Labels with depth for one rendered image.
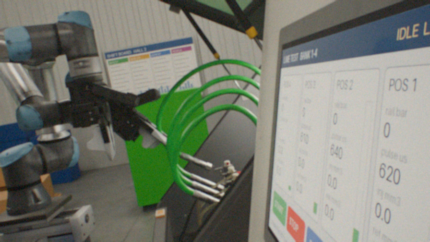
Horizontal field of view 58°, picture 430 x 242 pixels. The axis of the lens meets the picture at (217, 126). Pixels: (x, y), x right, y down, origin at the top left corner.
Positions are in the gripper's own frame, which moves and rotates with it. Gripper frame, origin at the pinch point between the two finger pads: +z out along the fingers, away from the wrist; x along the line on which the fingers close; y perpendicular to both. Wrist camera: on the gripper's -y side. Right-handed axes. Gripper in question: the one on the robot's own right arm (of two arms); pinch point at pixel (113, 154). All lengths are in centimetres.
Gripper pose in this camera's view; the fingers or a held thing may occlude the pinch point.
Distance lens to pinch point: 100.0
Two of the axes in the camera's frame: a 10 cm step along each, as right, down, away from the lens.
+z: 1.8, 9.8, 1.3
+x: 1.1, 1.1, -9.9
